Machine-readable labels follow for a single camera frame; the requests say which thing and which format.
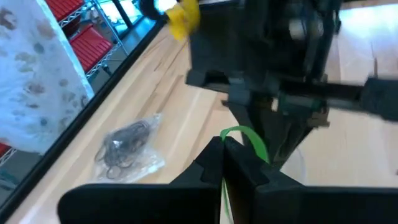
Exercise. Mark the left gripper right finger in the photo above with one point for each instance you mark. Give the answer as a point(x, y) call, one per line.
point(311, 207)

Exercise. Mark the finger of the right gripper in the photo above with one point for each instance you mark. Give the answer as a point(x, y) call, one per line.
point(298, 137)
point(252, 124)

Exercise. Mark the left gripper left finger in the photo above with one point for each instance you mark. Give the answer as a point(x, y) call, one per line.
point(140, 205)

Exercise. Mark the green rubber band pile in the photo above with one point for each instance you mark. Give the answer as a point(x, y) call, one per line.
point(256, 143)

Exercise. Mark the black rubber band pile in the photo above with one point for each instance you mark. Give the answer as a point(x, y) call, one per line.
point(124, 146)

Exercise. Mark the red plastic bin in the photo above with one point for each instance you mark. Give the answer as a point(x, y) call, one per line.
point(90, 46)
point(3, 148)
point(65, 7)

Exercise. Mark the white floral cloth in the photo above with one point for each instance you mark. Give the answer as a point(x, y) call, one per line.
point(37, 77)

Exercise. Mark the black aluminium table frame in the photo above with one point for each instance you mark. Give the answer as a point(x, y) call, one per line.
point(77, 124)

